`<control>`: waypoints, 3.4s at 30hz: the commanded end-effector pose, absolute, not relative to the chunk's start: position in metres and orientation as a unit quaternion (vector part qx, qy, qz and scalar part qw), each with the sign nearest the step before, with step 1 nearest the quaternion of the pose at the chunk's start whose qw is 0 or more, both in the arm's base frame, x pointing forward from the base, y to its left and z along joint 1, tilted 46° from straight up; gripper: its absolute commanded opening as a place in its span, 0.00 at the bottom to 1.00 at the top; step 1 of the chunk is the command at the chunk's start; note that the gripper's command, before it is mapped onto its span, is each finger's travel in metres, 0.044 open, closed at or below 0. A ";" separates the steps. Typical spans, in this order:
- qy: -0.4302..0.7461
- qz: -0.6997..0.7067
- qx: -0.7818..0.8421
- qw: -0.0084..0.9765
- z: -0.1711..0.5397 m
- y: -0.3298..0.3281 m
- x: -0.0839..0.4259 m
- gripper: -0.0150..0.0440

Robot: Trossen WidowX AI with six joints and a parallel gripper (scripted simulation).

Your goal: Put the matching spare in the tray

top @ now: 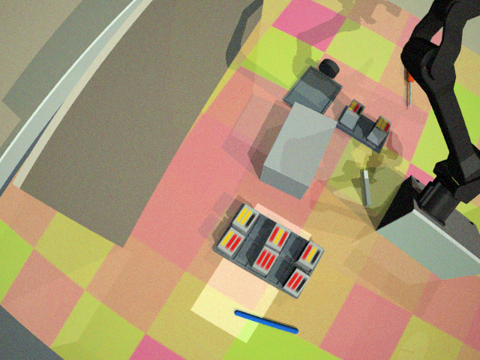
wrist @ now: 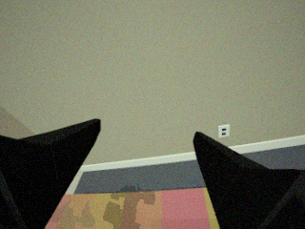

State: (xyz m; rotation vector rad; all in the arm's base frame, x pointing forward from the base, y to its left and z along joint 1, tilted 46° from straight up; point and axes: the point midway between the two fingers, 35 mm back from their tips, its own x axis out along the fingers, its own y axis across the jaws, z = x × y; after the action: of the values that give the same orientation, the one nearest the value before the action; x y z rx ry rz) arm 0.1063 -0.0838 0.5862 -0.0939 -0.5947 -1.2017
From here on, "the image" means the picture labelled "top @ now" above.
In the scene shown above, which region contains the black short cylinder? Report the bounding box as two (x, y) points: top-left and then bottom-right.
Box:
(319, 58), (340, 79)

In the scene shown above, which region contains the blue rod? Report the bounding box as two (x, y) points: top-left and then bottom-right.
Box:
(234, 310), (299, 334)

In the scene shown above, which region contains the orange-handled screwdriver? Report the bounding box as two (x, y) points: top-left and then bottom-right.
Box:
(406, 71), (414, 107)

